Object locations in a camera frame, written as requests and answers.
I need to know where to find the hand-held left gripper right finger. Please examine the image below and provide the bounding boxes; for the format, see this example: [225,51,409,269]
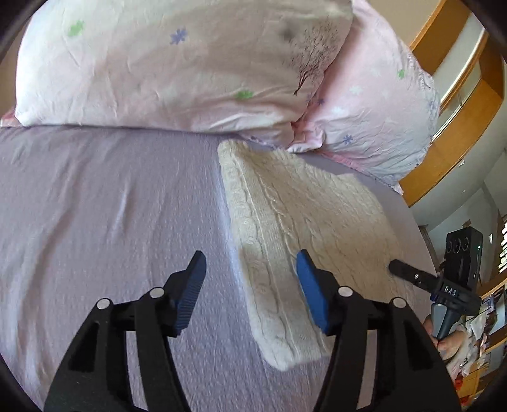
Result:
[296,249,462,412]

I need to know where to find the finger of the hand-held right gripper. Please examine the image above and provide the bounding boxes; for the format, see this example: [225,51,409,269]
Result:
[388,259,440,296]

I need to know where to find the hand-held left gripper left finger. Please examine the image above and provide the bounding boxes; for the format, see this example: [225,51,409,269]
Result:
[43,250,208,412]

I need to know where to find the pink floral pillow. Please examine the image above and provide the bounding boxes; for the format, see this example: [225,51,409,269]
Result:
[14,0,354,133]
[286,0,441,187]

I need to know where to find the wooden headboard shelf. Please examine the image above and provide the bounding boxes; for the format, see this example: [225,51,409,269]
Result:
[398,0,505,207]

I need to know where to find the white cable-knit sweater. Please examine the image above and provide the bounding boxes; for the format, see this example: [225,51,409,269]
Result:
[217,139,413,372]

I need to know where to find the lavender bed sheet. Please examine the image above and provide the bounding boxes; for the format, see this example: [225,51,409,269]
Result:
[0,125,438,412]

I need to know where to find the cluttered wooden shelf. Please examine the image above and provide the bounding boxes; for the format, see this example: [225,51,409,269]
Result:
[446,277,507,409]

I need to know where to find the person's right hand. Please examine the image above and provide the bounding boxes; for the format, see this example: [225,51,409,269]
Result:
[423,314,468,362]

